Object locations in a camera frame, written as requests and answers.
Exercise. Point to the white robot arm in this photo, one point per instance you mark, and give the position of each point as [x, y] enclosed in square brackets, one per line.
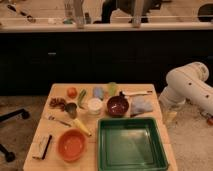
[188, 82]

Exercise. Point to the light green cup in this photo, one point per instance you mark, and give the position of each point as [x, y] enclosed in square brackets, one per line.
[112, 88]

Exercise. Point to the blue small object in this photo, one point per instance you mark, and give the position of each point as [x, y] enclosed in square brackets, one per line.
[98, 92]

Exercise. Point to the white round container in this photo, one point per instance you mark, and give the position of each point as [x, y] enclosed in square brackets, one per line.
[95, 105]

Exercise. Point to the dark red bowl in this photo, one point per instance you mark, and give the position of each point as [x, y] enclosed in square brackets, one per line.
[117, 106]

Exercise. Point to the red tomato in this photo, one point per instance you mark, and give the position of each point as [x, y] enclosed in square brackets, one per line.
[72, 92]

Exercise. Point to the blue grey cloth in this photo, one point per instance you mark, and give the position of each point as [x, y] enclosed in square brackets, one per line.
[139, 106]

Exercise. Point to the green plastic tray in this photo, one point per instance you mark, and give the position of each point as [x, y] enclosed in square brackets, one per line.
[130, 144]

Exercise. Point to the wooden table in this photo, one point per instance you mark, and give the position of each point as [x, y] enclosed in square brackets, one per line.
[89, 161]

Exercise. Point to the orange bowl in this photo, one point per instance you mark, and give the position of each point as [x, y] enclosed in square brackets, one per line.
[71, 145]

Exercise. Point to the black and white eraser brush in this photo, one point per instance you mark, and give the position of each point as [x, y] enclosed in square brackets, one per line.
[41, 147]

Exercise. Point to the white handled brush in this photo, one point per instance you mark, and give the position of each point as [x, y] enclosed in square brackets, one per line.
[134, 93]

